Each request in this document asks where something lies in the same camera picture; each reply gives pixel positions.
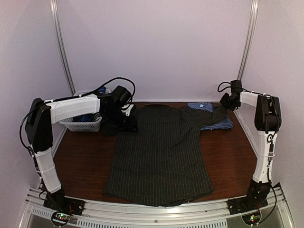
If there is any aluminium frame post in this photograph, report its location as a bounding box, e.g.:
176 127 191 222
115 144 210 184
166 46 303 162
237 0 259 80
49 0 76 95

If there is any right aluminium frame post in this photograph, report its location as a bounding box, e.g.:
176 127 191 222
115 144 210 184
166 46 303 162
237 0 259 80

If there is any light blue checked folded shirt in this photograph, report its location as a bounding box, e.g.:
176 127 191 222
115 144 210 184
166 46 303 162
188 102 233 131

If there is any left round controller board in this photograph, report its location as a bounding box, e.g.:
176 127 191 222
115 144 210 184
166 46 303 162
51 211 71 226

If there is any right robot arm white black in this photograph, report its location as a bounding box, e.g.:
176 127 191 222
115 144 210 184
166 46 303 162
220 91 282 210

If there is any aluminium front rail base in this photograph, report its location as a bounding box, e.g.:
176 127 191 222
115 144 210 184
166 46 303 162
18 185 293 228

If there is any round controller board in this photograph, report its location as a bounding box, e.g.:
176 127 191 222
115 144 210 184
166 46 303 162
242 211 261 226
51 211 71 226

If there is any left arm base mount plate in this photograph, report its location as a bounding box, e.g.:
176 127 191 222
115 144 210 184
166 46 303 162
43 196 85 216

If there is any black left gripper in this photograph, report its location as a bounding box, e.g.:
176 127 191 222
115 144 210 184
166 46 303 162
104 107 138 133

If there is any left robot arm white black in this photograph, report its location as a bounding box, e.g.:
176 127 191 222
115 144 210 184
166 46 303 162
22 92 138 211

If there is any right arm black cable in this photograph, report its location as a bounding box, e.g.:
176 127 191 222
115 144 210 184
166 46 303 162
217 81 271 98

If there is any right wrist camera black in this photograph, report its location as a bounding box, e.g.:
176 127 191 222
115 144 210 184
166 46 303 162
230 80 243 94

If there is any dark blue plaid shirt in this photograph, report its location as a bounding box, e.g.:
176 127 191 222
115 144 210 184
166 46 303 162
72 86 108 123

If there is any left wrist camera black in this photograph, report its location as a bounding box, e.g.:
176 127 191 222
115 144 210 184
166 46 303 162
111 85 135 116

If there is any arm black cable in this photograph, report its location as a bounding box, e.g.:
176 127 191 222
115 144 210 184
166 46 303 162
217 81 271 98
90 76 136 105

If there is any black pinstriped long sleeve shirt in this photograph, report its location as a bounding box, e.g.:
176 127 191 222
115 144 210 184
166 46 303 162
103 104 214 207

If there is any white plastic laundry basket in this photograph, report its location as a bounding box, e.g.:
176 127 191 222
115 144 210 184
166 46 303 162
58 89 112 133

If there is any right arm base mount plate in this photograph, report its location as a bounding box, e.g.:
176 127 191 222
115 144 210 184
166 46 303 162
227 196 268 215

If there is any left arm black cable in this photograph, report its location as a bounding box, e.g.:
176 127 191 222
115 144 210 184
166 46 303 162
90 76 136 105

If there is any right round controller board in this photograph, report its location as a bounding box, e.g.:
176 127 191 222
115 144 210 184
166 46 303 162
242 211 261 226

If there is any left aluminium frame post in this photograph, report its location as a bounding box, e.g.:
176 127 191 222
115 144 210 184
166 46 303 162
49 0 76 95

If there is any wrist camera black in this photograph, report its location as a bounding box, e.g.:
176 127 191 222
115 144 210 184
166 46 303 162
111 85 135 116
230 80 243 94

